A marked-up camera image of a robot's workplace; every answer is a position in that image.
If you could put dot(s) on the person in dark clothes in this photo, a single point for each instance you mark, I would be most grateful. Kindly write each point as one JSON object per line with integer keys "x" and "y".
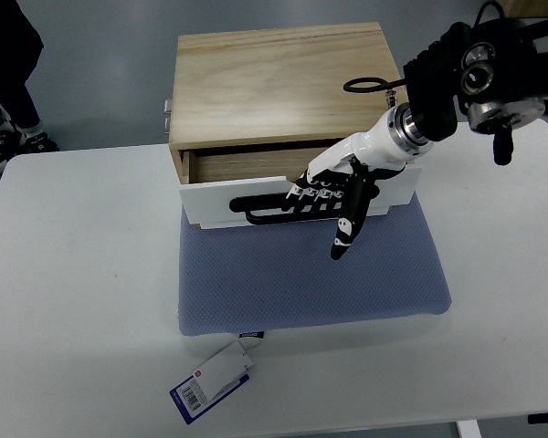
{"x": 20, "y": 49}

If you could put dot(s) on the white clips behind cabinet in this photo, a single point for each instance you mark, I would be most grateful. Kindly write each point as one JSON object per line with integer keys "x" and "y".
{"x": 167, "y": 110}

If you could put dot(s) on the white blue product tag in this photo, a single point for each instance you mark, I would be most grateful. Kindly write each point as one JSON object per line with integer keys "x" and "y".
{"x": 212, "y": 381}

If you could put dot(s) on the blue mesh cushion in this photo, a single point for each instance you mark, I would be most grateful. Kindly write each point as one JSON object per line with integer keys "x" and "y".
{"x": 282, "y": 276}

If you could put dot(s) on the black white sneaker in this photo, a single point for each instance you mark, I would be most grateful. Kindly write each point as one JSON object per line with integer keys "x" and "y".
{"x": 10, "y": 138}
{"x": 39, "y": 143}

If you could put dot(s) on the cardboard box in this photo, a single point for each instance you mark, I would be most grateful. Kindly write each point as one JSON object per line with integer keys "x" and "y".
{"x": 525, "y": 8}

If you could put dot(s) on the white table leg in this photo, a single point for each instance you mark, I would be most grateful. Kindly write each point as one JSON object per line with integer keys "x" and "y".
{"x": 468, "y": 429}

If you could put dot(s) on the black drawer handle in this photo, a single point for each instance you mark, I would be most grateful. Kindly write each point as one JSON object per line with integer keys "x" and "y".
{"x": 267, "y": 208}

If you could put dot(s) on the black table control panel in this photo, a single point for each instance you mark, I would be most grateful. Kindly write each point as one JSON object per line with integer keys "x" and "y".
{"x": 538, "y": 418}

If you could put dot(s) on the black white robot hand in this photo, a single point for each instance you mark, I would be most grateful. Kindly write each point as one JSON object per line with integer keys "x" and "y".
{"x": 346, "y": 174}

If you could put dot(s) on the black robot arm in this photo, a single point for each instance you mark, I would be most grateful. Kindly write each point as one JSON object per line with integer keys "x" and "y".
{"x": 495, "y": 73}

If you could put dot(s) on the wooden drawer cabinet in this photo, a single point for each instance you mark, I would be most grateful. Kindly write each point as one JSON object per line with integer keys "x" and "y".
{"x": 264, "y": 103}

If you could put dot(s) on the white drawer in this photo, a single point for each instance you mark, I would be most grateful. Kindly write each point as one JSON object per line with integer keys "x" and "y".
{"x": 237, "y": 182}
{"x": 373, "y": 211}

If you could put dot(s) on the left black white sneaker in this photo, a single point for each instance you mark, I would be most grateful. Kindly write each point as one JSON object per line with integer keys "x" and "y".
{"x": 39, "y": 143}

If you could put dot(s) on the right black white sneaker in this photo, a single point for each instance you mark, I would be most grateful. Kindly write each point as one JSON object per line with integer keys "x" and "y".
{"x": 10, "y": 138}

